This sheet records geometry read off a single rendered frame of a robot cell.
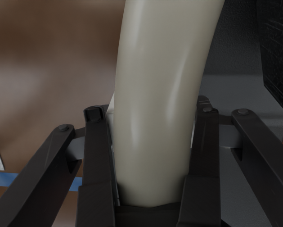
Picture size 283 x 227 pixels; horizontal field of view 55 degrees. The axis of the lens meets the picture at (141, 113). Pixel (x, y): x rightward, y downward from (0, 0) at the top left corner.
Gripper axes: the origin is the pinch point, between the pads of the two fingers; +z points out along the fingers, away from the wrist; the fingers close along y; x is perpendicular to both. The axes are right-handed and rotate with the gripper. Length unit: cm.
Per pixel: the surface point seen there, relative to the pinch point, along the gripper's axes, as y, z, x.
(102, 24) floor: -20, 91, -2
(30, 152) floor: -68, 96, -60
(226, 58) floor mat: 26, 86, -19
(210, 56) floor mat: 20, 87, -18
